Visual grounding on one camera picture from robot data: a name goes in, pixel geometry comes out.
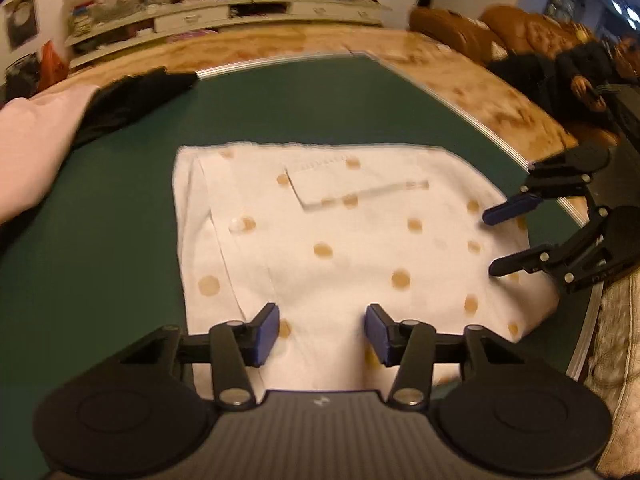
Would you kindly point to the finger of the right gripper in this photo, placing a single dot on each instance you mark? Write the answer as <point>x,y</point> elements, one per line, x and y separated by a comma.
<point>581,261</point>
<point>564,175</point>

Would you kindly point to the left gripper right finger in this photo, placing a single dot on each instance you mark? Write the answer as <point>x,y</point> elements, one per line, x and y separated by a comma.
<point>409,346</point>

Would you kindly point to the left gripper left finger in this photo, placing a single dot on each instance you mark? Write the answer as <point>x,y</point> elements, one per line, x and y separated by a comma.
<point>236,345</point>

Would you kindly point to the white polka dot garment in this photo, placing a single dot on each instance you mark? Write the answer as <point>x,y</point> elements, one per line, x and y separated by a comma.
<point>324,232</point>

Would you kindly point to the brown leather sofa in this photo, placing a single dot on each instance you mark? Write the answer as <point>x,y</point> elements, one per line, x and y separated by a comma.
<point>569,50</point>

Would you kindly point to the brown leather armchair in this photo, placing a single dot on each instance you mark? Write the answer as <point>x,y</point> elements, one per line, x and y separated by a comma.
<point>472,38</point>

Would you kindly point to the black garment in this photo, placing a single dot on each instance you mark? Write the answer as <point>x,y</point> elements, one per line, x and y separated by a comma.
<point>126,101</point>

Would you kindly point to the pink garment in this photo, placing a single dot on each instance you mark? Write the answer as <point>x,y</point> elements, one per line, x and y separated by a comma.
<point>35,137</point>

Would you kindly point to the orange plastic bag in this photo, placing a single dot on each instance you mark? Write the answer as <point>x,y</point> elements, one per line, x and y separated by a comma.
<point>52,68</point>

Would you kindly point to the white TV cabinet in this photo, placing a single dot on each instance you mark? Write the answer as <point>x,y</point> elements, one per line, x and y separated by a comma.
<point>155,23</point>

